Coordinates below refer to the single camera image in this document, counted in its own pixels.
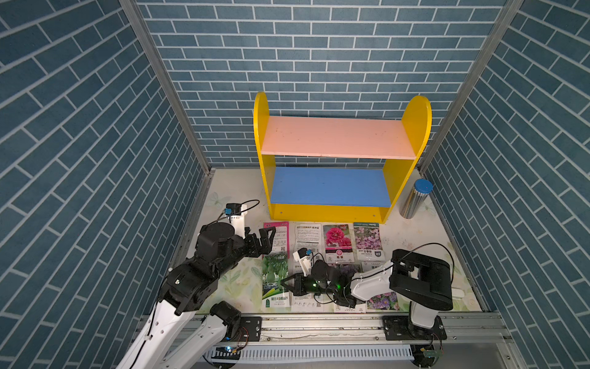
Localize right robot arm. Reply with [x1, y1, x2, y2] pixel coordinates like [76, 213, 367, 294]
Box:
[281, 248, 454, 341]

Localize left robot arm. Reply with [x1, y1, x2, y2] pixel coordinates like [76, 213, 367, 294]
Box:
[118, 222, 276, 368]

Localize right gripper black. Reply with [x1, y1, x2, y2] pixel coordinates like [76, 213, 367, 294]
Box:
[280, 273, 338, 297]

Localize white text packet shelf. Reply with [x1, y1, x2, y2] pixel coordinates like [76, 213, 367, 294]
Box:
[291, 295, 323, 311]

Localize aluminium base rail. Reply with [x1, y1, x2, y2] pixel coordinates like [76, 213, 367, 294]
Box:
[120, 313, 526, 369]

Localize red zinnia seed packet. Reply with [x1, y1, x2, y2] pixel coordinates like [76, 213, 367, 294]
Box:
[366, 261, 400, 312]

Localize pink bordered seed packet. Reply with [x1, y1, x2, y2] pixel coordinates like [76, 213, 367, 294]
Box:
[264, 221, 290, 255]

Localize green gourd seed packet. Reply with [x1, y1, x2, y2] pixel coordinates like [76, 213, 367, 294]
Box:
[261, 253, 290, 309]

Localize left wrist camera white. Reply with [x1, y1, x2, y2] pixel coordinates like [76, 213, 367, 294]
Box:
[224, 203, 247, 238]

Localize magenta hollyhock seed packet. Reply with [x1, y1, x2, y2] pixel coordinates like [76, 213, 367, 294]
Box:
[323, 224, 354, 264]

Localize mixed flower seed packet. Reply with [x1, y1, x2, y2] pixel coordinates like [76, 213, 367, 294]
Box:
[338, 264, 362, 276]

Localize yellow shelf with pink board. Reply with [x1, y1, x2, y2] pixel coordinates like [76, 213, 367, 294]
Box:
[254, 92, 433, 224]

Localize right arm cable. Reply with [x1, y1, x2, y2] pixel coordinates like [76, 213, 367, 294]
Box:
[405, 242, 456, 282]

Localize white text seed packet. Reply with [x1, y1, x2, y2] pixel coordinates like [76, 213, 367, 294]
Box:
[293, 223, 322, 258]

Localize purple flower seed packet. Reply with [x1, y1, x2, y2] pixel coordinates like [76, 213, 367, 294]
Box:
[353, 222, 385, 261]

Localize steel bottle blue lid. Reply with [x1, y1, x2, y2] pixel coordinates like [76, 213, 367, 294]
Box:
[399, 178, 433, 219]

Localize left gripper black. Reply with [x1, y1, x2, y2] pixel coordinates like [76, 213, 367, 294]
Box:
[212, 224, 277, 278]

